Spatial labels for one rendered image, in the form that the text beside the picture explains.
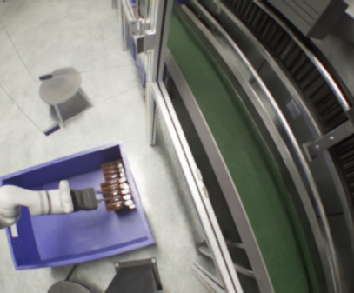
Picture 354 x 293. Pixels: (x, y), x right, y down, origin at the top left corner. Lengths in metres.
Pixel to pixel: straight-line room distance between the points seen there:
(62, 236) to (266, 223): 0.84
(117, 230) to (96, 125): 0.71
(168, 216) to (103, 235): 0.40
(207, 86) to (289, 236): 0.49
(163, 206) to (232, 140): 0.70
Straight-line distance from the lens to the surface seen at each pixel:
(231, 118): 0.55
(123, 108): 1.33
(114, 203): 0.67
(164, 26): 0.54
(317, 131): 0.42
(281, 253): 0.53
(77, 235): 0.94
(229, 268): 0.57
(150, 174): 1.13
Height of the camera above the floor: 1.10
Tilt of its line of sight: 66 degrees down
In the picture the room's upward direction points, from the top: 21 degrees clockwise
